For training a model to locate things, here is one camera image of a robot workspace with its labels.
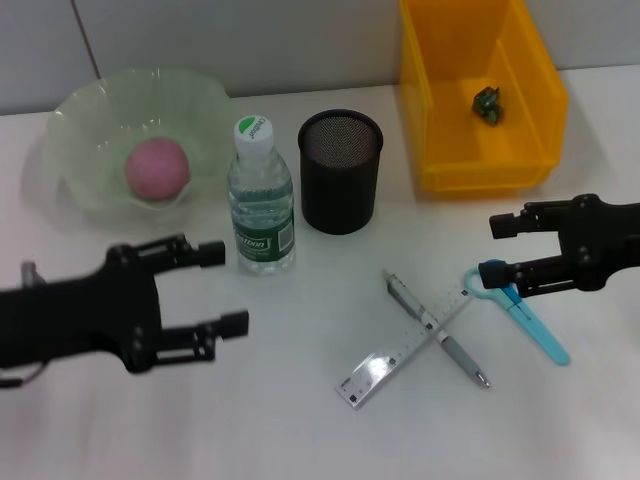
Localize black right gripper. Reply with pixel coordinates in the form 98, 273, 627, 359
478, 193, 640, 301

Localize blue scissors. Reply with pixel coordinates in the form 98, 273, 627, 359
463, 258, 572, 367

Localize clear green-label water bottle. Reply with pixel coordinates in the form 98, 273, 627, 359
227, 114, 297, 277

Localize grey white pen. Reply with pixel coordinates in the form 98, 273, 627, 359
382, 269, 491, 390

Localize transparent plastic ruler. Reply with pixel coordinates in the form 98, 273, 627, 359
333, 282, 474, 412

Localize pale green wavy bowl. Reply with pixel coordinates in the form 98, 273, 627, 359
42, 67, 250, 221

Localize pink peach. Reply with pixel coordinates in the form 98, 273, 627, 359
124, 137, 192, 202

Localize yellow plastic storage bin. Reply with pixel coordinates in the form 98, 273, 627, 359
398, 0, 570, 195

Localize black mesh pen holder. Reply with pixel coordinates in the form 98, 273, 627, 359
297, 108, 385, 236

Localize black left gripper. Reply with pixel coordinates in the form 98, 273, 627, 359
0, 232, 250, 375

